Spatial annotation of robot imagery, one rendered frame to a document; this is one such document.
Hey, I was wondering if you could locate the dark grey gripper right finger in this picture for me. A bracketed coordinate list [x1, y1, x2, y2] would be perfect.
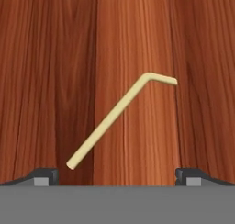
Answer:
[174, 167, 235, 187]

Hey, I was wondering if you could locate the cream bent drinking straw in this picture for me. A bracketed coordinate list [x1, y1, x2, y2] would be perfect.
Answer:
[66, 72, 179, 171]

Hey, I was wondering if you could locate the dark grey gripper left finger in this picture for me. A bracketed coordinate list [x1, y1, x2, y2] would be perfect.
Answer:
[0, 167, 60, 187]

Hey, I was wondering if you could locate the brown wooden drawer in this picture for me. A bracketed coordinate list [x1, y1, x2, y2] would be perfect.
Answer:
[0, 0, 235, 187]

